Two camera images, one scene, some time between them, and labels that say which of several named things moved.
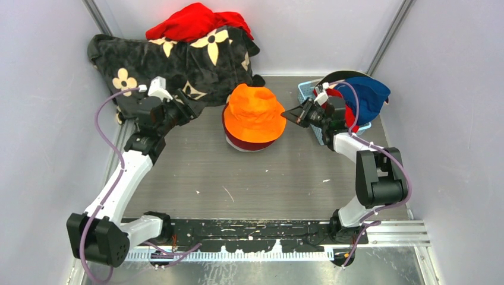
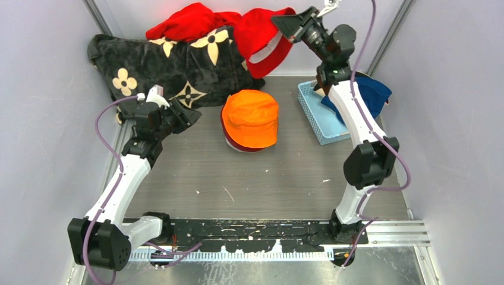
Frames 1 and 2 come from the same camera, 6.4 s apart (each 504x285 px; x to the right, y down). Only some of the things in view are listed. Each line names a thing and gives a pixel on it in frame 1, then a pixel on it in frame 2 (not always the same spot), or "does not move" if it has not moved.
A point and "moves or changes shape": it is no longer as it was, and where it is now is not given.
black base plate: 259,234 does not move
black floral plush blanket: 211,67 does not move
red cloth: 194,21 does not move
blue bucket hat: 371,92 does not move
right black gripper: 299,114 to 292,25
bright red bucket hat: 349,114 moves or changes shape
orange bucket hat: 254,114 moves or changes shape
